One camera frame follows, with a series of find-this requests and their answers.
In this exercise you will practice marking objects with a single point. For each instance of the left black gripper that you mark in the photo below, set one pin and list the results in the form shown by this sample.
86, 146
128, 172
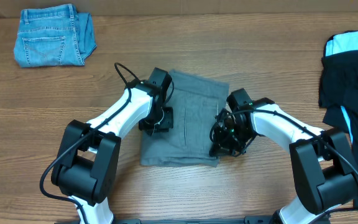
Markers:
168, 120

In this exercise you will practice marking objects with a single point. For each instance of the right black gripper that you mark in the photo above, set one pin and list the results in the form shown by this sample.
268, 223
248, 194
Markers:
222, 147

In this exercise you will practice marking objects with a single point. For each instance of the grey shorts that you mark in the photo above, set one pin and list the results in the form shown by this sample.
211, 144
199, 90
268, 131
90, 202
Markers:
195, 102

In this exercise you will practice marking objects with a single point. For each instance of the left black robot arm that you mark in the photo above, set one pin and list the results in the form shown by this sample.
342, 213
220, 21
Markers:
86, 163

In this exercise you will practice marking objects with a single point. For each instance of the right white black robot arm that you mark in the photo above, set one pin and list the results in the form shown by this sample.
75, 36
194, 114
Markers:
324, 170

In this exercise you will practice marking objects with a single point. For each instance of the black garment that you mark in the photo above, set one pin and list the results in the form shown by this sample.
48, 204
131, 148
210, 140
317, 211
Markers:
338, 94

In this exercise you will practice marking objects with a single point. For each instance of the folded blue denim jeans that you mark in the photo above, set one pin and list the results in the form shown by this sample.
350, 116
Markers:
54, 36

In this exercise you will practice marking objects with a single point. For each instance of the light blue garment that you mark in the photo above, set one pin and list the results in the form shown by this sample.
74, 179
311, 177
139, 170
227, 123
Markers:
340, 43

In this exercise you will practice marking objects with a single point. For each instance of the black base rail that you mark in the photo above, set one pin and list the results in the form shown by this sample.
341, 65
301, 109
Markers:
191, 221

